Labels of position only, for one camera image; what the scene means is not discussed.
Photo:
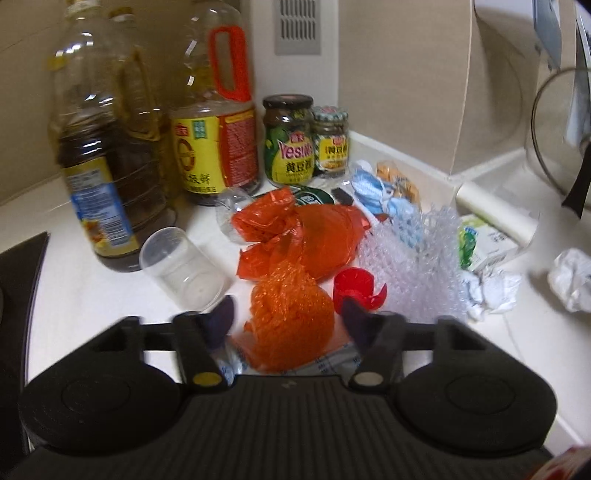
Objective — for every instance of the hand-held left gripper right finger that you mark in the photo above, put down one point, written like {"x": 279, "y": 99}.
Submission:
{"x": 360, "y": 325}

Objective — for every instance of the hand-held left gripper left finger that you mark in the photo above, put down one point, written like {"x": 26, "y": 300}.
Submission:
{"x": 219, "y": 323}

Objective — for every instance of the orange mesh bag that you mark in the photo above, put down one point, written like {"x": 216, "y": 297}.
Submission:
{"x": 291, "y": 323}

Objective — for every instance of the orange plastic bag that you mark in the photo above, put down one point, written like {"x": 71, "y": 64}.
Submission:
{"x": 318, "y": 240}

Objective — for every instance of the white green medicine box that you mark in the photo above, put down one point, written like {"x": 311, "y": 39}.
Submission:
{"x": 496, "y": 244}

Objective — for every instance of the red plastic cap piece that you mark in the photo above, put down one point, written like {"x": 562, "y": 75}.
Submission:
{"x": 353, "y": 284}

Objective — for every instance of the clear plastic cup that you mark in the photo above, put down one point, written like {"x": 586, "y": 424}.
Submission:
{"x": 175, "y": 263}

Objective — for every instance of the clear spiky plastic sheet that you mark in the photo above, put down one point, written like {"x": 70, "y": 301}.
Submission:
{"x": 415, "y": 267}

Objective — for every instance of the crushed water bottle green label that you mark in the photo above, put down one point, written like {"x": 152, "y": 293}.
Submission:
{"x": 314, "y": 196}

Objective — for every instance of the blue face mask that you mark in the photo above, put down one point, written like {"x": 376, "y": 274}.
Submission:
{"x": 369, "y": 187}

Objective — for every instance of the orange snack wrapper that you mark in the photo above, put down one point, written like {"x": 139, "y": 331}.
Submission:
{"x": 397, "y": 177}

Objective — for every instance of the small sauce jar checkered lid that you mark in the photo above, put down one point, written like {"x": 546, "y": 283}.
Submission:
{"x": 330, "y": 152}

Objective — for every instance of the white plastic wrap roll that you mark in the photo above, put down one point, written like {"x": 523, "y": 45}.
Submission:
{"x": 489, "y": 203}

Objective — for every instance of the dark oil bottle blue label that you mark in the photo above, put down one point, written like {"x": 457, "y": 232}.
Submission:
{"x": 92, "y": 194}

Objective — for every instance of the large sauce jar black lid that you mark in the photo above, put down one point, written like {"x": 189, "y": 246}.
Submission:
{"x": 286, "y": 152}

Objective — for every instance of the black gas stove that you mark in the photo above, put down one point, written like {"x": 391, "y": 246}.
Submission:
{"x": 18, "y": 286}

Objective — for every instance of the slim yellow-capped oil bottle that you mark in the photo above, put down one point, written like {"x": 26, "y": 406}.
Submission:
{"x": 138, "y": 92}

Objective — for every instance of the glass pot lid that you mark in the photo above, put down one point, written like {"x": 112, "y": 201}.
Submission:
{"x": 577, "y": 189}

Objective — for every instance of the grey wall vent grille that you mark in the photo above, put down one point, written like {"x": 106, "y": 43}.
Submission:
{"x": 298, "y": 27}

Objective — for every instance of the white blue wall appliance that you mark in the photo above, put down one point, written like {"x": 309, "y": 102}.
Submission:
{"x": 545, "y": 32}

